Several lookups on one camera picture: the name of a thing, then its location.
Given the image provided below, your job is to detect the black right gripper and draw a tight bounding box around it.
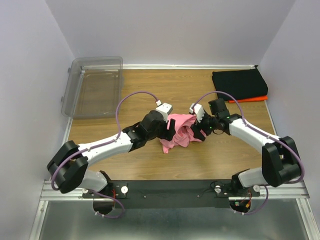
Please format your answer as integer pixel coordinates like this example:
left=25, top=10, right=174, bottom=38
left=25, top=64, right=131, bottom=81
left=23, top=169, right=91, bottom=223
left=190, top=108, right=219, bottom=141

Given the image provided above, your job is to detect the pink t shirt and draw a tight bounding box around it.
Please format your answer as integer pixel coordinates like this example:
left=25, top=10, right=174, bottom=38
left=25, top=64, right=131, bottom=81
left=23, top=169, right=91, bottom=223
left=159, top=114, right=201, bottom=154

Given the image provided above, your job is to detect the clear plastic bin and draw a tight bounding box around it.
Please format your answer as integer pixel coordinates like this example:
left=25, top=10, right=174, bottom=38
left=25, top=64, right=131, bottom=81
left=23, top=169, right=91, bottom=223
left=61, top=56, right=124, bottom=119

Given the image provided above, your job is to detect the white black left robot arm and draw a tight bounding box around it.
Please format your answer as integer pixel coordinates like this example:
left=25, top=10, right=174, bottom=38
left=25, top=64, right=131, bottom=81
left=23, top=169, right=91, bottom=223
left=46, top=110, right=176, bottom=198

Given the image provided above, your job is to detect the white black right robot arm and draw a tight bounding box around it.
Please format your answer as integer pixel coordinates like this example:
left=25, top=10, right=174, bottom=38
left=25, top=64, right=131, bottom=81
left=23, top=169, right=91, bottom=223
left=189, top=98, right=303, bottom=196

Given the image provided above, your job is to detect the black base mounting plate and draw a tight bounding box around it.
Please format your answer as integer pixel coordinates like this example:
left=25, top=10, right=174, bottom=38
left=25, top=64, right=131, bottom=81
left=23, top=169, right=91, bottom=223
left=82, top=179, right=261, bottom=214

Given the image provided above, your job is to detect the folded black t shirt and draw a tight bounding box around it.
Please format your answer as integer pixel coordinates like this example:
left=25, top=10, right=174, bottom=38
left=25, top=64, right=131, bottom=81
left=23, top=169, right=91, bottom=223
left=212, top=68, right=269, bottom=100

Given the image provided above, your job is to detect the folded orange t shirt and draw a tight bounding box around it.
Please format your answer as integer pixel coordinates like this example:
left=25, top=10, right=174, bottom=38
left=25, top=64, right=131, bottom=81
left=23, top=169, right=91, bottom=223
left=237, top=95, right=268, bottom=103

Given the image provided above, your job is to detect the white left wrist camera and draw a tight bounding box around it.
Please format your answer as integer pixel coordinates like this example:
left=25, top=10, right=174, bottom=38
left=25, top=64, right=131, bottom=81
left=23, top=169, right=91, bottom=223
left=155, top=103, right=173, bottom=121

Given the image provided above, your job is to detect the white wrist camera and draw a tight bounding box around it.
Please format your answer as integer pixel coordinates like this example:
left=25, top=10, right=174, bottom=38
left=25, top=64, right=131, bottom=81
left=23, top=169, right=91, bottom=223
left=155, top=103, right=173, bottom=121
left=189, top=103, right=206, bottom=123

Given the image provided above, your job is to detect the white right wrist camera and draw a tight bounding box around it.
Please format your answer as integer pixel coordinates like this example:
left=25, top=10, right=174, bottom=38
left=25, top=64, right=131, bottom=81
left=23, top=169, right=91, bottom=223
left=189, top=103, right=206, bottom=123

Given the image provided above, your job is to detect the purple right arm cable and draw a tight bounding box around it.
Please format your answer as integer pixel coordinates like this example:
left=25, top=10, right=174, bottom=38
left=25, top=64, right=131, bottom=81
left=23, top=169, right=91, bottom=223
left=192, top=90, right=305, bottom=216

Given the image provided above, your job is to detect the aluminium frame rail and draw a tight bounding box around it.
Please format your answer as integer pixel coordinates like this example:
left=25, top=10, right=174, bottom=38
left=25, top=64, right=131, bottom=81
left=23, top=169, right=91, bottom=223
left=41, top=63, right=310, bottom=240

